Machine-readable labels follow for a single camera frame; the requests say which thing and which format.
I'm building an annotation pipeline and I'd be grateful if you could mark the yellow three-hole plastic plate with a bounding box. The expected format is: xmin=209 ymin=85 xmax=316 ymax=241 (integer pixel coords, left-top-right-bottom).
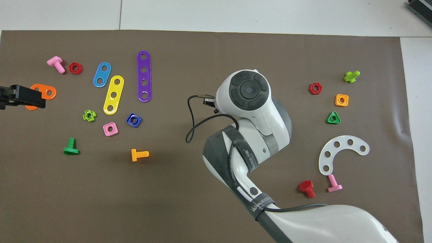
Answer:
xmin=103 ymin=75 xmax=125 ymax=115

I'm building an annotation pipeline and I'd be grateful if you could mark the black ribbed device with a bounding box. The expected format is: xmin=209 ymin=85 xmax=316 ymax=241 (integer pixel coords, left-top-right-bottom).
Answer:
xmin=406 ymin=0 xmax=432 ymax=28

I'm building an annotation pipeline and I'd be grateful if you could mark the orange heart-shaped plastic plate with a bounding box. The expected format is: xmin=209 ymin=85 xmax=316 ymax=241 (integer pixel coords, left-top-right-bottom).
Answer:
xmin=25 ymin=84 xmax=57 ymax=111

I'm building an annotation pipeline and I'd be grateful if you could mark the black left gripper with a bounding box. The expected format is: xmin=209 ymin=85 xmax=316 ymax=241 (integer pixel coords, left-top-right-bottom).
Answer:
xmin=0 ymin=85 xmax=46 ymax=110

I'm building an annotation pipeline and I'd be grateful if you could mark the blue square plastic nut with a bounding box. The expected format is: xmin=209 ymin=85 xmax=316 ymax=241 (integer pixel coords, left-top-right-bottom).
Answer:
xmin=126 ymin=113 xmax=142 ymax=128

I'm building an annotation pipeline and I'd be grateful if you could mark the pink plastic screw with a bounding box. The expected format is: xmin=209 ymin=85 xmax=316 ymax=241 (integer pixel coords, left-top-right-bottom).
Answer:
xmin=47 ymin=56 xmax=66 ymax=74
xmin=327 ymin=174 xmax=343 ymax=193

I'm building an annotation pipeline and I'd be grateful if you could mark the purple four-hole plastic plate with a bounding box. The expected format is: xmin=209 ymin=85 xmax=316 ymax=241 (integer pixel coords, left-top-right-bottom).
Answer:
xmin=137 ymin=51 xmax=152 ymax=103

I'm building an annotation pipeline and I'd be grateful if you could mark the pink square plastic nut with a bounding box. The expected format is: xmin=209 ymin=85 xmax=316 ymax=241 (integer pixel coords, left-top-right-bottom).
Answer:
xmin=103 ymin=122 xmax=119 ymax=137

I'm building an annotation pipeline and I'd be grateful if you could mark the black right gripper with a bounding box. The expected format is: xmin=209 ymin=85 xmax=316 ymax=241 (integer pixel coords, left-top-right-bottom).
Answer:
xmin=204 ymin=99 xmax=219 ymax=114

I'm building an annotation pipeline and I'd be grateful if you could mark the brown paper table mat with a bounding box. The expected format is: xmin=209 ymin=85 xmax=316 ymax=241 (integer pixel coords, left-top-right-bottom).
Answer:
xmin=0 ymin=30 xmax=425 ymax=243

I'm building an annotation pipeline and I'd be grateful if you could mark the green triangular plastic nut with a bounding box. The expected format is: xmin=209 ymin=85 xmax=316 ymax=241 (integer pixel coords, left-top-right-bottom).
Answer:
xmin=326 ymin=111 xmax=341 ymax=125

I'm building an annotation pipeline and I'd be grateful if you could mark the blue two-hole plastic plate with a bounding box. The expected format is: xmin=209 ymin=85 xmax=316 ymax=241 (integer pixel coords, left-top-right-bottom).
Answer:
xmin=93 ymin=62 xmax=112 ymax=88

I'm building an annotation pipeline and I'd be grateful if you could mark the orange plastic screw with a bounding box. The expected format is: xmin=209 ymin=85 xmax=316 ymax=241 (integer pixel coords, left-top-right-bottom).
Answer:
xmin=131 ymin=148 xmax=150 ymax=162

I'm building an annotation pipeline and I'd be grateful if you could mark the green plastic screw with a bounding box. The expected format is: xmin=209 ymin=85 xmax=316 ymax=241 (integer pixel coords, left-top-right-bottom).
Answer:
xmin=63 ymin=137 xmax=80 ymax=156

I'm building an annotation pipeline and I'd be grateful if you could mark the white curved five-hole plate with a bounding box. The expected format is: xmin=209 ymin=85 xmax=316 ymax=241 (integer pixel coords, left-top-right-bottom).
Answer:
xmin=318 ymin=135 xmax=370 ymax=176

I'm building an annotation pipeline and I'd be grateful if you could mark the red hex-head plastic screw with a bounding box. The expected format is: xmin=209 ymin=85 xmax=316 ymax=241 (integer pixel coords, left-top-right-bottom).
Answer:
xmin=299 ymin=180 xmax=316 ymax=199

